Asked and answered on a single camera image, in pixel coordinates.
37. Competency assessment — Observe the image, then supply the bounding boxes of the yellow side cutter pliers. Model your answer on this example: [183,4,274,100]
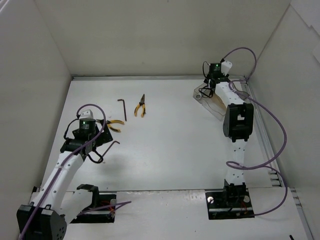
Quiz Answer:
[98,119,125,133]

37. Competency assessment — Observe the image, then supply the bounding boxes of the dark hex key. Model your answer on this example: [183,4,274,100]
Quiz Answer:
[100,140,121,163]
[117,98,127,122]

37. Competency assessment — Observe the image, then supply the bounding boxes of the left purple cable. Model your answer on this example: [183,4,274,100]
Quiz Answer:
[18,103,133,240]

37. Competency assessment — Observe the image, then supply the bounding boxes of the large silver ratchet wrench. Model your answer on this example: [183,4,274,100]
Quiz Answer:
[195,93,207,101]

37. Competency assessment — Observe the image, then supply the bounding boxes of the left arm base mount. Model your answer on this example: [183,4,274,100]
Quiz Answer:
[71,184,117,224]

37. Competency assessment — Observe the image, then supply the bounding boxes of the lower dark hex key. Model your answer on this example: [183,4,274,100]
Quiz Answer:
[100,140,121,163]

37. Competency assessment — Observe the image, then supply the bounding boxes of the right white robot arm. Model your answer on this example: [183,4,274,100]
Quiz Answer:
[199,59,254,206]

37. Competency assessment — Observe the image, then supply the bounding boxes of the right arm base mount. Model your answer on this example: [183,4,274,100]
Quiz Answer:
[205,182,255,220]

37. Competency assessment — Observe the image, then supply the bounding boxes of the yellow needle nose pliers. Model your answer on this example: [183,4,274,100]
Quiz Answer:
[134,94,146,118]

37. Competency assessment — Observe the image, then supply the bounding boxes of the upper dark hex key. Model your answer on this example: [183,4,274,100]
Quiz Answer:
[117,98,127,122]

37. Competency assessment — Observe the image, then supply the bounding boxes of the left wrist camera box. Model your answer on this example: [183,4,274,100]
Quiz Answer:
[78,109,94,120]

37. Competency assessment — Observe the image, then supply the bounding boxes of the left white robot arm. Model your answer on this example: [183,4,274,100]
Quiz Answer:
[16,117,113,240]

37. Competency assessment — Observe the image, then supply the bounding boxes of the clear plastic organizer container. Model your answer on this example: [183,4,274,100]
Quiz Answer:
[193,79,254,122]

